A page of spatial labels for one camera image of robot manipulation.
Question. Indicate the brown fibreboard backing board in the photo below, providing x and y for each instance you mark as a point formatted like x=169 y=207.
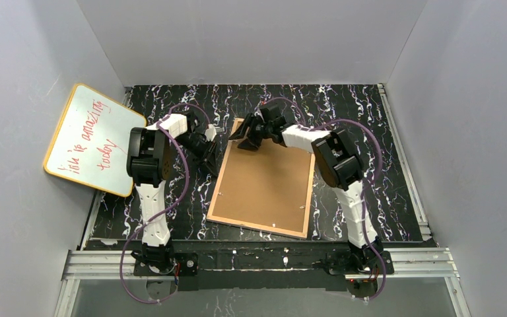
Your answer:
x=264 y=183

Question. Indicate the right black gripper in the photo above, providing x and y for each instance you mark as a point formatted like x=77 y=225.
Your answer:
x=257 y=129

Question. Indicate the black marble pattern mat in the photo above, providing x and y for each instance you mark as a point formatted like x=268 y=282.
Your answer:
x=389 y=202

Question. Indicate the wooden picture frame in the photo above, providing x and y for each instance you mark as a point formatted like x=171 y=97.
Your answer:
x=258 y=228

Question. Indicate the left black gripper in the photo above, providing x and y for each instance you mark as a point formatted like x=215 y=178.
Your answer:
x=207 y=149

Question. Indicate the yellow rimmed whiteboard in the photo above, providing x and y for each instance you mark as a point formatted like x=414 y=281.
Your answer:
x=90 y=143

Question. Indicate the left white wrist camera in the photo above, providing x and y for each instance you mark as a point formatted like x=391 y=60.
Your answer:
x=212 y=131

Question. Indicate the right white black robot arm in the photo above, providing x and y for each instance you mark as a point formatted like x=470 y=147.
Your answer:
x=340 y=167

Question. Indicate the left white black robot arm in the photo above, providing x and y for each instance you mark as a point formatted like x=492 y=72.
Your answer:
x=149 y=163

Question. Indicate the aluminium rail base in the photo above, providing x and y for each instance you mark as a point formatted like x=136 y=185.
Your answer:
x=267 y=267

